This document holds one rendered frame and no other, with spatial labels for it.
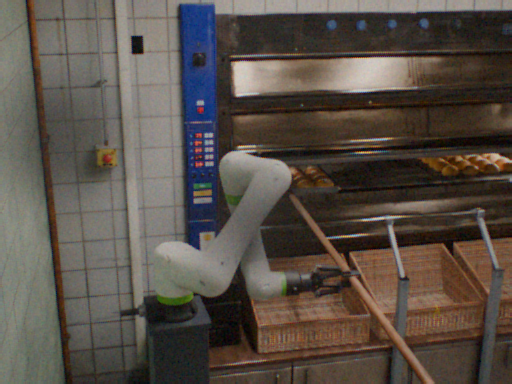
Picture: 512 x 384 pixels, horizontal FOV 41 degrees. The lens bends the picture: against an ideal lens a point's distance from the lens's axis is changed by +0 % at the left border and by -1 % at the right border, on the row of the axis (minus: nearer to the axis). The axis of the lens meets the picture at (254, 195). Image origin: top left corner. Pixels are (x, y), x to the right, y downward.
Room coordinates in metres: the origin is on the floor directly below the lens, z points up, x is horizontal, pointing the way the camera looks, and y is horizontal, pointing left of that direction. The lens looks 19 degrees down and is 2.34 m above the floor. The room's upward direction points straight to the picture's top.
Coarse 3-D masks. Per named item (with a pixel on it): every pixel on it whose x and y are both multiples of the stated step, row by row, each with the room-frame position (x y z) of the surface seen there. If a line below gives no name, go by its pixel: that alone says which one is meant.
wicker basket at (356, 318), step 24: (240, 264) 3.27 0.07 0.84; (288, 264) 3.31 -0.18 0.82; (312, 264) 3.34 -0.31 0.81; (336, 264) 3.36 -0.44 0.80; (264, 312) 3.22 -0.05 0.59; (288, 312) 3.21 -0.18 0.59; (312, 312) 3.21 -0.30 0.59; (336, 312) 3.21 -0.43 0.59; (360, 312) 3.04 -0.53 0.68; (264, 336) 2.83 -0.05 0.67; (288, 336) 2.97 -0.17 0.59; (312, 336) 2.98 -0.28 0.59; (336, 336) 2.90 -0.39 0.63; (360, 336) 2.92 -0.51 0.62
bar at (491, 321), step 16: (288, 224) 2.98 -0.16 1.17; (304, 224) 2.99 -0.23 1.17; (320, 224) 3.00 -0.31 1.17; (336, 224) 3.02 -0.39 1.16; (352, 224) 3.04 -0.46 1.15; (480, 224) 3.14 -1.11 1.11; (400, 272) 2.89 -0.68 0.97; (496, 272) 2.95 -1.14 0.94; (400, 288) 2.85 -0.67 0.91; (496, 288) 2.95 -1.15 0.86; (400, 304) 2.85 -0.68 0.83; (496, 304) 2.95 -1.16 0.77; (400, 320) 2.85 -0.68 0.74; (496, 320) 2.95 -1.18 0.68; (400, 336) 2.85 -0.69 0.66; (400, 368) 2.85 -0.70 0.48; (480, 368) 2.98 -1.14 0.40
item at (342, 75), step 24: (240, 72) 3.32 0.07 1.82; (264, 72) 3.35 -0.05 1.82; (288, 72) 3.37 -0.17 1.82; (312, 72) 3.39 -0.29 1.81; (336, 72) 3.41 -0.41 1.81; (360, 72) 3.44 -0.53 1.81; (384, 72) 3.46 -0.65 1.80; (408, 72) 3.49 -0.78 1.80; (432, 72) 3.51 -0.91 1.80; (456, 72) 3.54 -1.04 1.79; (480, 72) 3.56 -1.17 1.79; (504, 72) 3.59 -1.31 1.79; (240, 96) 3.26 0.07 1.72; (264, 96) 3.29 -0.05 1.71
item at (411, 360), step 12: (300, 204) 3.15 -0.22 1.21; (312, 228) 2.86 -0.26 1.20; (324, 240) 2.70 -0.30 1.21; (336, 252) 2.58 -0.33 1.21; (360, 288) 2.25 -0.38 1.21; (372, 300) 2.16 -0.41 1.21; (372, 312) 2.10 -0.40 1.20; (384, 324) 2.00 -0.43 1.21; (396, 336) 1.91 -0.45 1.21; (408, 348) 1.85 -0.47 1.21; (408, 360) 1.79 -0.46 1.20; (420, 372) 1.72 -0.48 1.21
